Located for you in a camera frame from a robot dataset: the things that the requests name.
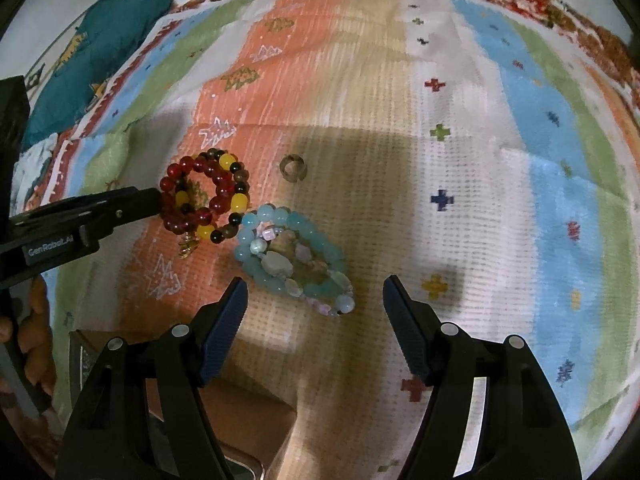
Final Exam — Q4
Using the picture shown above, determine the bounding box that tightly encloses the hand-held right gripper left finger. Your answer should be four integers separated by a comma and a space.
55, 277, 249, 480

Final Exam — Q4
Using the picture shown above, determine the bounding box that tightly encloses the brown cardboard box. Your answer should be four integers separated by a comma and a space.
145, 379, 299, 480

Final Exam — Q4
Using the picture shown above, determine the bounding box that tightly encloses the teal cloth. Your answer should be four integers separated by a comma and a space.
22, 0, 183, 151

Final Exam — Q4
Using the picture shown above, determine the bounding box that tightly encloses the red yellow bead bracelet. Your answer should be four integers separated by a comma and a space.
159, 147, 251, 261

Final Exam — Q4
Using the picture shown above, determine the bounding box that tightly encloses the white patterned mat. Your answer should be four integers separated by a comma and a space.
10, 0, 166, 98

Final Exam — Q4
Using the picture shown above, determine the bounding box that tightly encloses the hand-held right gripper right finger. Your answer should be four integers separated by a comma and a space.
382, 275, 583, 480

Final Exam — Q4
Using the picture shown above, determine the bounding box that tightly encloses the small dark ring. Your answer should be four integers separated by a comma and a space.
278, 153, 309, 184

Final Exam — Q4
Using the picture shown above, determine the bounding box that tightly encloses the white crumpled cloth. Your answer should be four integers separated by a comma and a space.
12, 137, 57, 201

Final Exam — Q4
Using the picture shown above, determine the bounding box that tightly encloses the shell and pearl bracelet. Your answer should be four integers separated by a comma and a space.
249, 225, 357, 318

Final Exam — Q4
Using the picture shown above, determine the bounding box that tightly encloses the person's left hand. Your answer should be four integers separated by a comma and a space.
0, 276, 57, 401

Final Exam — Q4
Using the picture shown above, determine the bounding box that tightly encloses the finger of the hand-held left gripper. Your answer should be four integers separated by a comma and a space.
75, 205, 163, 252
10, 186, 162, 233

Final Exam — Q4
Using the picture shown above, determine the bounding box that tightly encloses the aqua bead bracelet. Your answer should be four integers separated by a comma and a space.
234, 203, 352, 312

